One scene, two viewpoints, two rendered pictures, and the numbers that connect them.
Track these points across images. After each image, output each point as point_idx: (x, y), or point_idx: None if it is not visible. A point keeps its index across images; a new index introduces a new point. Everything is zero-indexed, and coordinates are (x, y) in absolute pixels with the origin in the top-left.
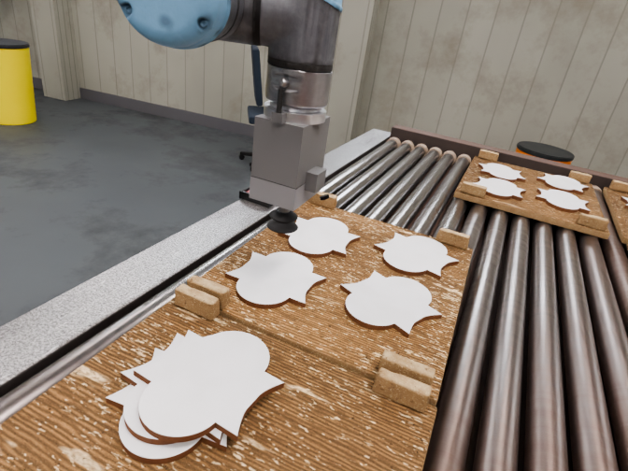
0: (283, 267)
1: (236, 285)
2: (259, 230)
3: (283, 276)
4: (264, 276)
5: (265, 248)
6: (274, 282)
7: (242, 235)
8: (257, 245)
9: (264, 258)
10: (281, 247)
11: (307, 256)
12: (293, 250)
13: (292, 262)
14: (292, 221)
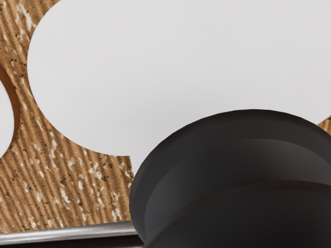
0: (143, 82)
1: (315, 124)
2: (1, 237)
3: (186, 53)
4: (225, 96)
5: (77, 181)
6: (240, 53)
7: (36, 245)
8: (84, 202)
9: (144, 152)
10: (33, 157)
11: (1, 68)
12: (18, 120)
13: (93, 81)
14: (325, 190)
